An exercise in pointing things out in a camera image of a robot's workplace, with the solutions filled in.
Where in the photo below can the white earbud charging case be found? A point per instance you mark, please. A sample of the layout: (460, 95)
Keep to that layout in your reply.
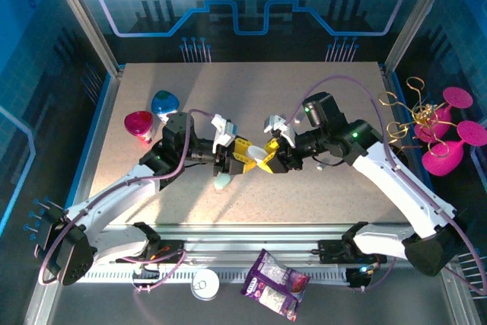
(256, 153)

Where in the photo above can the mint green earbud charging case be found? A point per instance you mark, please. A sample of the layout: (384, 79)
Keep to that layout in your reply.
(222, 181)

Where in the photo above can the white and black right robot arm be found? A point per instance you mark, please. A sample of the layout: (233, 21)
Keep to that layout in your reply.
(411, 192)

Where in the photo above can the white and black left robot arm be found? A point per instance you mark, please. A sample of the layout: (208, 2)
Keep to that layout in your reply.
(114, 195)

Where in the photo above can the blue lid yogurt cup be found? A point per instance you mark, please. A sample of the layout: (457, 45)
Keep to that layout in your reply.
(164, 101)

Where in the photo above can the pink lid yogurt cup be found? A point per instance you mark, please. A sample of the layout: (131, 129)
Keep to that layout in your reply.
(139, 123)

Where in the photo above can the purple snack bag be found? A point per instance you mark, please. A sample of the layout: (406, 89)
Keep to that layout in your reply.
(274, 283)

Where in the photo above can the white round can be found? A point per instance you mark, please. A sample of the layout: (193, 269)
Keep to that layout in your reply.
(205, 285)

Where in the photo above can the magenta plastic goblet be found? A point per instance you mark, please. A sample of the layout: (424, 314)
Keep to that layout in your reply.
(458, 97)
(443, 159)

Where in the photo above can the small black connector box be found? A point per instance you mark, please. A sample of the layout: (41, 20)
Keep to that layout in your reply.
(359, 275)
(146, 279)

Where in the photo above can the long aluminium mounting rail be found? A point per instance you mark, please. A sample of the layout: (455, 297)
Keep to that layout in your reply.
(247, 237)

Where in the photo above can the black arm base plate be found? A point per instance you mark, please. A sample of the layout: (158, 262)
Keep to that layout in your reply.
(171, 250)
(331, 250)

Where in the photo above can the aluminium frame post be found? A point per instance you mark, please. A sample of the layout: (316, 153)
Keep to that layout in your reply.
(81, 16)
(417, 16)

